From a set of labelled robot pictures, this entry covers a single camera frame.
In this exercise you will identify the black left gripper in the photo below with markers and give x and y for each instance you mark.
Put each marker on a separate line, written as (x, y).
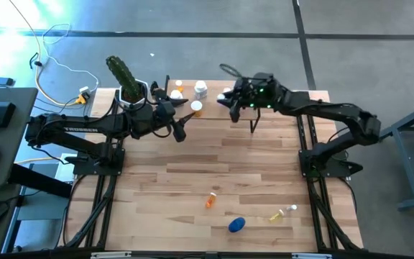
(164, 117)

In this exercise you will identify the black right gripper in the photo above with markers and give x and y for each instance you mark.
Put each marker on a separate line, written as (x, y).
(253, 93)

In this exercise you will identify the small plain white bottle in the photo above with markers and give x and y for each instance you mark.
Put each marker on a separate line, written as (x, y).
(226, 89)

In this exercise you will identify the large orange bottle white cap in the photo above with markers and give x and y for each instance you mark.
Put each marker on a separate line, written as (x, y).
(196, 105)

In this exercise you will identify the white bottle grey label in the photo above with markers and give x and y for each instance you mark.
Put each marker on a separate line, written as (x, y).
(176, 94)

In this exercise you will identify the white bottle blue label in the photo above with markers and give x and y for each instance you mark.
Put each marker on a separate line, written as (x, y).
(201, 89)

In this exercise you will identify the small orange pill vial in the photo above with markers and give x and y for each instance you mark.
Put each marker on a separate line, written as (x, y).
(179, 85)
(210, 200)

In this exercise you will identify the slim white vial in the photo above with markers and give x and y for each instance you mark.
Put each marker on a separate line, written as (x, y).
(292, 207)

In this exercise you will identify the blue lidded jar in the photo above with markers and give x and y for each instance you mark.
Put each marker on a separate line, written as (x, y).
(236, 224)

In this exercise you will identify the yellow pill vial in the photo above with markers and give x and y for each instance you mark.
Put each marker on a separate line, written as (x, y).
(277, 215)

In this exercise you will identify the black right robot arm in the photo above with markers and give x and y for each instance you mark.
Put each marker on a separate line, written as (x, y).
(329, 109)

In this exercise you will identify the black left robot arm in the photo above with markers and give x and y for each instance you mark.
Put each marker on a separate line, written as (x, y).
(85, 126)

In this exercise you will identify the white plant pot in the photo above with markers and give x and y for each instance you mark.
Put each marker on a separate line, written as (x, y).
(147, 94)

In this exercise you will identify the green cactus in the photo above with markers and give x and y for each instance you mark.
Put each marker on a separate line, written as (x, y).
(122, 73)

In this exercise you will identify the white power adapter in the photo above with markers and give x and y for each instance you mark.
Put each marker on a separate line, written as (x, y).
(84, 89)

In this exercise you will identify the yellow plug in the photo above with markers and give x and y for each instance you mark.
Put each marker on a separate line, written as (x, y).
(81, 99)

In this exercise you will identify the white grey box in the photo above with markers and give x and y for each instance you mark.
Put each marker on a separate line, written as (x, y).
(61, 172)

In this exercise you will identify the black desk beam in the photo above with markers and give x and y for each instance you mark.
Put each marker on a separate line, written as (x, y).
(38, 181)

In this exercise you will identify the grey desk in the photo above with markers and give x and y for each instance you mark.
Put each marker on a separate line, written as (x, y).
(23, 97)

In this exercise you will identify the grey metal stand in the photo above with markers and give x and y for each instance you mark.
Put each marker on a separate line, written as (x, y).
(407, 169)

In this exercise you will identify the wooden shelf black frame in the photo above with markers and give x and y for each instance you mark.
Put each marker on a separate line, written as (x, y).
(210, 111)

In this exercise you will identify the black aluminium station frame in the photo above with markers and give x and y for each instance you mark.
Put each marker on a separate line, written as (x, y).
(300, 138)

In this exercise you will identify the white metal bracket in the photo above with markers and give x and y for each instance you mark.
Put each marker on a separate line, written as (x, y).
(311, 255)
(110, 255)

